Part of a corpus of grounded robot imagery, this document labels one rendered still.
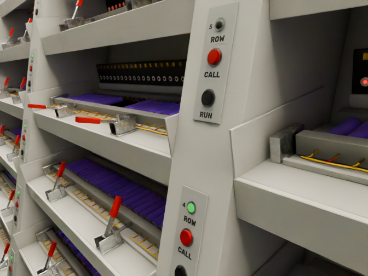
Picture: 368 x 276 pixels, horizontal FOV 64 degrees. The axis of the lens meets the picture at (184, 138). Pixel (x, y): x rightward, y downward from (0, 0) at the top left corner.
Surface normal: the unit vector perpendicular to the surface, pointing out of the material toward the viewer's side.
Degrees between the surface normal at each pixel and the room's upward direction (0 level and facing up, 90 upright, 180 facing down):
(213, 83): 90
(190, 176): 90
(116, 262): 22
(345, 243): 112
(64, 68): 90
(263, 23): 90
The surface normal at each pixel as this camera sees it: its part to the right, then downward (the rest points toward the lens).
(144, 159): -0.74, 0.32
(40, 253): -0.14, -0.94
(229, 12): -0.74, -0.05
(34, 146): 0.66, 0.16
